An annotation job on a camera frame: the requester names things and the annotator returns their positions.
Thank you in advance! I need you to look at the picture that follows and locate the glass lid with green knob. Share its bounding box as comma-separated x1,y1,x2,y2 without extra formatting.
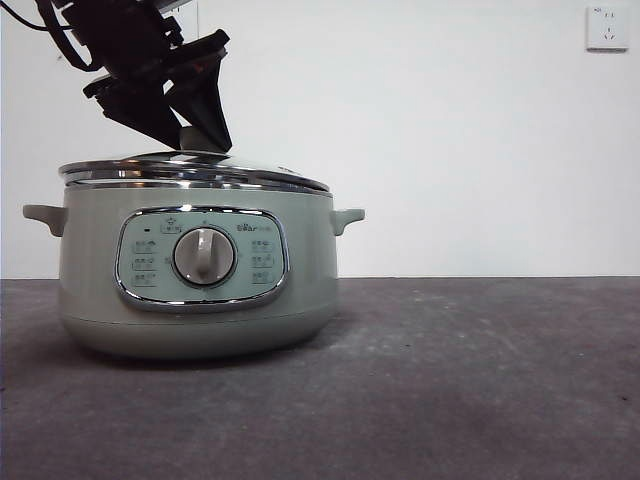
57,127,333,194

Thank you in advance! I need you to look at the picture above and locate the white wall socket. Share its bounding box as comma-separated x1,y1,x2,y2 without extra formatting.
585,5,630,53

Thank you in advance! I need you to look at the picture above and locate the black cable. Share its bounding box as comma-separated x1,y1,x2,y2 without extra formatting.
33,0,95,74

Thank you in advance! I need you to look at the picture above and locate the pale green electric pot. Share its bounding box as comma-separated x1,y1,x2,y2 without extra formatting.
22,180,366,360

